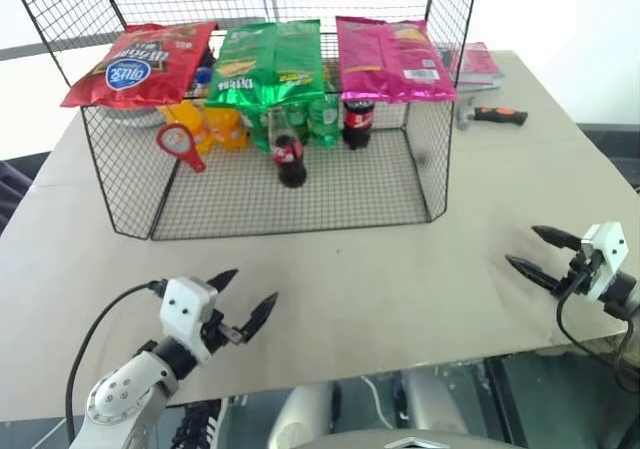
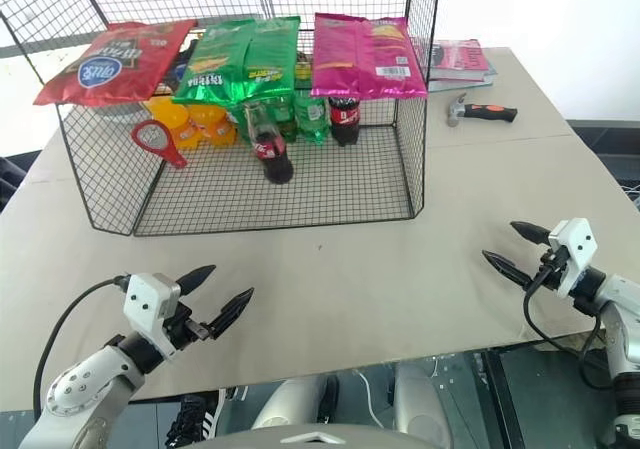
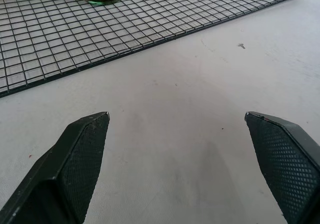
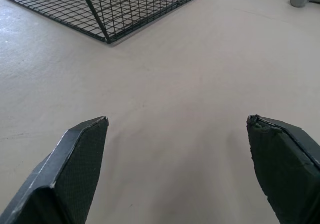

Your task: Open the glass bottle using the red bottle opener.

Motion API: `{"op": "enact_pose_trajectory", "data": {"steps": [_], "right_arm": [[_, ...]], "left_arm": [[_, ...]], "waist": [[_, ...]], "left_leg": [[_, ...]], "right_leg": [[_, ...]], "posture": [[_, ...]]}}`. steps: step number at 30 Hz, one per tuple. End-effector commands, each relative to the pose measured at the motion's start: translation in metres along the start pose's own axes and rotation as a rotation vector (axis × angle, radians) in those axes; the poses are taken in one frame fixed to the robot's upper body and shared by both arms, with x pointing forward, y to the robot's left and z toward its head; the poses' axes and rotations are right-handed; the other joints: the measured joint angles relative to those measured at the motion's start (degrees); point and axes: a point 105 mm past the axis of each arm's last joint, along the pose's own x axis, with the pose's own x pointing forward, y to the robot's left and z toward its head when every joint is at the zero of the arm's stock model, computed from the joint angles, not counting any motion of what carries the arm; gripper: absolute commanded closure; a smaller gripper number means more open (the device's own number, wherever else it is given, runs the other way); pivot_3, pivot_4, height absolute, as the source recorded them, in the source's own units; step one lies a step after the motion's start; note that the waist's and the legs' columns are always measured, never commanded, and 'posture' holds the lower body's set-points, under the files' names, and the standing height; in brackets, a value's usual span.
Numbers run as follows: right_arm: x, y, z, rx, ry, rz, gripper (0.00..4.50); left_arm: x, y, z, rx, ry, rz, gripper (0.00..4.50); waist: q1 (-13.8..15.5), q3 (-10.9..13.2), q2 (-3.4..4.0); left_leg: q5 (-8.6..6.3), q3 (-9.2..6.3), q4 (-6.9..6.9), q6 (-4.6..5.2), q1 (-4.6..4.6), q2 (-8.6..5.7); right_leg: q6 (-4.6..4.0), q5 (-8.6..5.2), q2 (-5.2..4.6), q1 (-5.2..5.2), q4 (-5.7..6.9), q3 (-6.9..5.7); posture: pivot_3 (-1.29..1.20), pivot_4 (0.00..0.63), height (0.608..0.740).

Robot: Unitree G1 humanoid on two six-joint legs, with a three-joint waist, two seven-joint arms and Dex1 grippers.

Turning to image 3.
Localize black wire mesh tray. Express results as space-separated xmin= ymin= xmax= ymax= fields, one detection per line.
xmin=0 ymin=0 xmax=313 ymax=99

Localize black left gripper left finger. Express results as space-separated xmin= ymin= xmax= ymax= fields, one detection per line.
xmin=0 ymin=111 xmax=111 ymax=224

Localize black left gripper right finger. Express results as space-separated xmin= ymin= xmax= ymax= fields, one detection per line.
xmin=244 ymin=111 xmax=320 ymax=224

